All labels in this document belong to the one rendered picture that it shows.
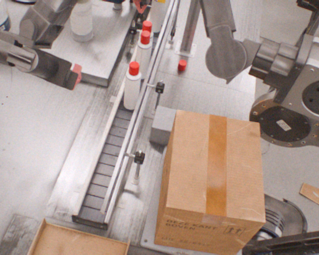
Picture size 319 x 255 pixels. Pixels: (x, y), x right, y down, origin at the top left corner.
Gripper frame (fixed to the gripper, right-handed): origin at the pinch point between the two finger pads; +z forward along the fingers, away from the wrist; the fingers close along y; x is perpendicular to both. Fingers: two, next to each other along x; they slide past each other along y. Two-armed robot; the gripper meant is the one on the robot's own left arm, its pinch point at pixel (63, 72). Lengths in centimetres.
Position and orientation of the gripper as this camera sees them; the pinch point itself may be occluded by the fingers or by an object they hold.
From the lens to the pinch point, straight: 105.8
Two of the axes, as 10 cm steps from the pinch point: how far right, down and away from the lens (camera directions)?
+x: -3.6, 9.3, 0.6
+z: 1.7, 0.0, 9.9
